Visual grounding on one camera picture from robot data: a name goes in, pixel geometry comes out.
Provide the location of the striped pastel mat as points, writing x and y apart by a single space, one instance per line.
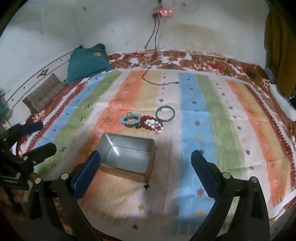
208 139

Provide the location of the white cloth roll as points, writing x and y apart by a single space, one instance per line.
282 99

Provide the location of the metal tin box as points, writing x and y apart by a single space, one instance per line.
129 161

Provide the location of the metal bed frame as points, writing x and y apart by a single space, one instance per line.
44 73

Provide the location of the yellow curtain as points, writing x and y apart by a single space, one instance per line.
281 51

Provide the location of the power strip with red lights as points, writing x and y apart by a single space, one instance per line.
163 13

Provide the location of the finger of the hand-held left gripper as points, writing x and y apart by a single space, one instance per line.
42 151
32 128

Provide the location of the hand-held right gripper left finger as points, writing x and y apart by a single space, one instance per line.
85 177

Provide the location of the small black object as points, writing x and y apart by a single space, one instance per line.
250 74

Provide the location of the green jade bangle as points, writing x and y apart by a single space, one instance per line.
156 113

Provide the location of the grey striped folded cloth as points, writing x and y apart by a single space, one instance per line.
44 92

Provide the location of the teal cloth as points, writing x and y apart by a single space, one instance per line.
87 62

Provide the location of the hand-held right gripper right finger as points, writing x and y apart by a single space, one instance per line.
204 177

